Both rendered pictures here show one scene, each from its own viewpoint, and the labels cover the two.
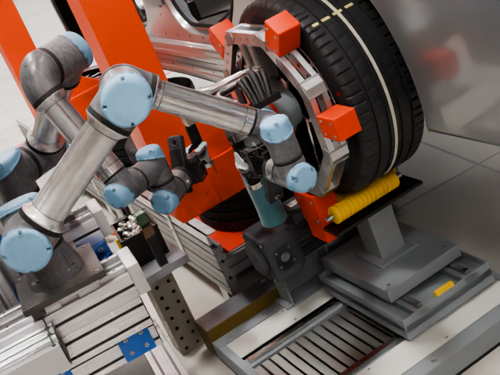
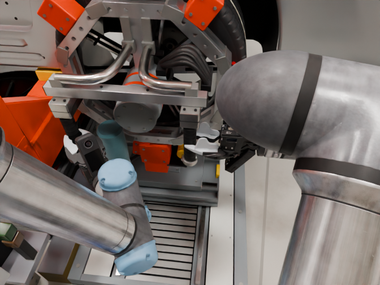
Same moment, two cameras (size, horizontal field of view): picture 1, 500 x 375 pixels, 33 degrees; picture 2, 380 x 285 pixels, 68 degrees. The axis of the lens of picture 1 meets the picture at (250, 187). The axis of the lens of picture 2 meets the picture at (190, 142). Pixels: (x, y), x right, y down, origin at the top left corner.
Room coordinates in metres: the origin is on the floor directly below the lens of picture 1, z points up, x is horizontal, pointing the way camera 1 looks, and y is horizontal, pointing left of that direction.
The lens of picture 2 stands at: (2.01, 0.47, 1.42)
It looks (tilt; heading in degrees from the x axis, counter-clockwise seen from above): 48 degrees down; 296
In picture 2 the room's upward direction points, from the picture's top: straight up
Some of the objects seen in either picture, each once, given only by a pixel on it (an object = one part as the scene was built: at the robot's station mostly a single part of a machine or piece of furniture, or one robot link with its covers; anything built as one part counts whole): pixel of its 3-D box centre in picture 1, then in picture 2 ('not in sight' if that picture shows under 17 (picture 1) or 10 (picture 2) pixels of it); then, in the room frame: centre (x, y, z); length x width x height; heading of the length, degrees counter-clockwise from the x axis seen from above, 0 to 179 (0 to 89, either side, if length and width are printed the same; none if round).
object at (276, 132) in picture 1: (278, 138); not in sight; (1.98, -0.11, 0.95); 0.11 x 0.08 x 0.11; 4
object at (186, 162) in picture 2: (245, 163); (189, 143); (2.24, -0.02, 0.83); 0.04 x 0.04 x 0.16
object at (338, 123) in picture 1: (338, 123); not in sight; (2.18, -0.29, 0.85); 0.09 x 0.08 x 0.07; 19
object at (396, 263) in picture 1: (377, 227); (165, 147); (2.53, -0.34, 0.32); 0.40 x 0.30 x 0.28; 19
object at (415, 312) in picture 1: (402, 277); (175, 171); (2.50, -0.35, 0.13); 0.50 x 0.36 x 0.10; 19
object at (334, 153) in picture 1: (281, 110); (147, 82); (2.48, -0.18, 0.85); 0.54 x 0.07 x 0.54; 19
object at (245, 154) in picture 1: (264, 161); (241, 139); (2.11, -0.06, 0.86); 0.12 x 0.08 x 0.09; 19
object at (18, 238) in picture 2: (147, 231); (13, 238); (2.65, 0.37, 0.59); 0.04 x 0.04 x 0.04; 19
